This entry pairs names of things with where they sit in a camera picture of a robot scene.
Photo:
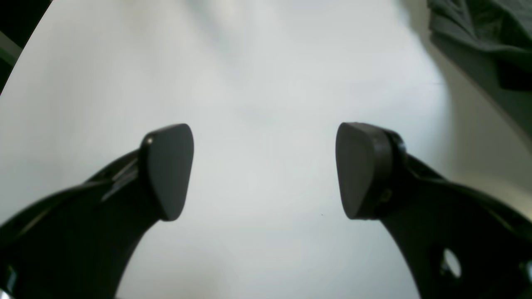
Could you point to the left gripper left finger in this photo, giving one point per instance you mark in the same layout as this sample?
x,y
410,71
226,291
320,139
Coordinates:
x,y
77,243

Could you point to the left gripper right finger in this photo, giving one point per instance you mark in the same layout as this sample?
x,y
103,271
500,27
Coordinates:
x,y
459,243

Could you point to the dark grey T-shirt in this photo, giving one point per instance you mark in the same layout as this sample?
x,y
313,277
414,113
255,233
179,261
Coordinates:
x,y
502,29

